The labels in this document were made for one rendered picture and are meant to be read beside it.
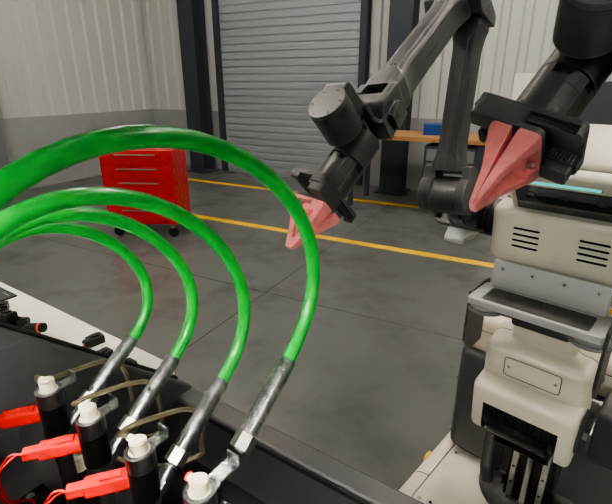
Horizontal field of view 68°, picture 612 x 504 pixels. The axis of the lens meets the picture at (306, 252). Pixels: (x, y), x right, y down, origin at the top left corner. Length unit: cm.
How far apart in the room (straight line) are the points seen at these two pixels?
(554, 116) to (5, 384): 65
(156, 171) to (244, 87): 357
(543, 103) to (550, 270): 62
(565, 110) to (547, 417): 80
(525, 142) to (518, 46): 604
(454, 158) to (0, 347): 83
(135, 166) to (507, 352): 400
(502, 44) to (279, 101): 322
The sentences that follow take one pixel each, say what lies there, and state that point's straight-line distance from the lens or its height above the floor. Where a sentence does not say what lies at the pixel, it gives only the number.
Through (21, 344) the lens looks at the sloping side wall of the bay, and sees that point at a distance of 65.
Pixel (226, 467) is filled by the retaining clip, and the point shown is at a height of 113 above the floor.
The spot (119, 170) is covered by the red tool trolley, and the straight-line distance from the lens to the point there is 472.
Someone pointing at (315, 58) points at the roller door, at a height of 179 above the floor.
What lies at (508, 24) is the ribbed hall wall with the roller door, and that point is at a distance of 653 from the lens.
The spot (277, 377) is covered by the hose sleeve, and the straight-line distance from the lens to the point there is 46.
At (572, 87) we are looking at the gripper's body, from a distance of 50.
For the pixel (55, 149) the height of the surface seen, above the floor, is 143.
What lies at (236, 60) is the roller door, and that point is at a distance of 791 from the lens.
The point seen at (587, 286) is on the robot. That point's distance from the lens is 102.
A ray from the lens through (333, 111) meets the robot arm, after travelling 61.
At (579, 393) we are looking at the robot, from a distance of 115.
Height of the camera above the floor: 146
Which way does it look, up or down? 21 degrees down
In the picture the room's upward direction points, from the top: straight up
